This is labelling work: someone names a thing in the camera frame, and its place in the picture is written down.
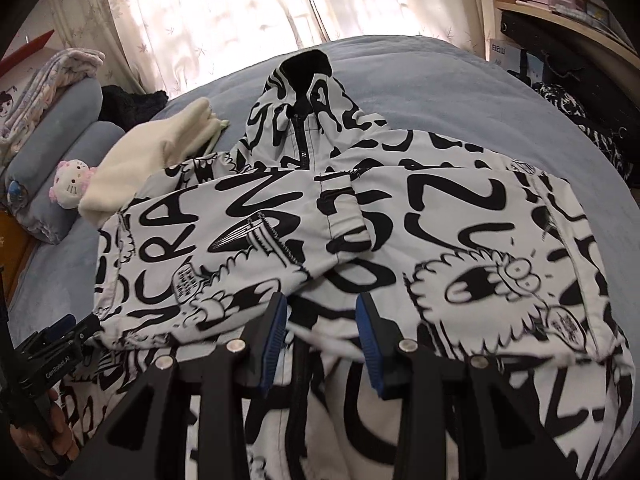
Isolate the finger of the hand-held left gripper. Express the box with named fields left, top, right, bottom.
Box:
left=22, top=315, right=77, bottom=350
left=47, top=313, right=103, bottom=356

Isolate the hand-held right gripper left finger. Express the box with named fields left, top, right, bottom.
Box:
left=62, top=292, right=291, bottom=480

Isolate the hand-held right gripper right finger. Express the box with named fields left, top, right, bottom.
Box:
left=356, top=291, right=583, bottom=480

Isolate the black white printed jacket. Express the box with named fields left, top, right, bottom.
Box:
left=60, top=50, right=633, bottom=480

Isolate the person's left hand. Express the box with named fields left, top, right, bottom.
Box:
left=10, top=389, right=77, bottom=461

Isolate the pink white plush toy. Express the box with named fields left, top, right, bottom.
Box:
left=48, top=159, right=96, bottom=209

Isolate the cream fleece garment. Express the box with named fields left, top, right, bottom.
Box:
left=79, top=97, right=231, bottom=228

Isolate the black fuzzy garment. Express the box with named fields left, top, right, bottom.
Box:
left=100, top=85, right=169, bottom=128

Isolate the folded floral blanket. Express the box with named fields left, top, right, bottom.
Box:
left=0, top=49, right=107, bottom=153

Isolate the bed with blue sheet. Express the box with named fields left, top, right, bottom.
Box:
left=10, top=35, right=640, bottom=361

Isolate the black-and-white printed bag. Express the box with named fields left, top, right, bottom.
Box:
left=530, top=81, right=640, bottom=186

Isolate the white box with blue print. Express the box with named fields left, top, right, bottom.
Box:
left=487, top=37, right=543, bottom=81

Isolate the white floral curtain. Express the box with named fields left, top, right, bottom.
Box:
left=297, top=0, right=493, bottom=58
left=45, top=0, right=331, bottom=98

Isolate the long black bag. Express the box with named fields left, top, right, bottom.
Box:
left=500, top=10, right=640, bottom=131

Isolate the wooden shelf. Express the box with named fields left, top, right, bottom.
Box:
left=495, top=0, right=640, bottom=76

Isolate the red wall sticker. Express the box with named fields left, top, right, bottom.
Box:
left=0, top=30, right=55, bottom=63

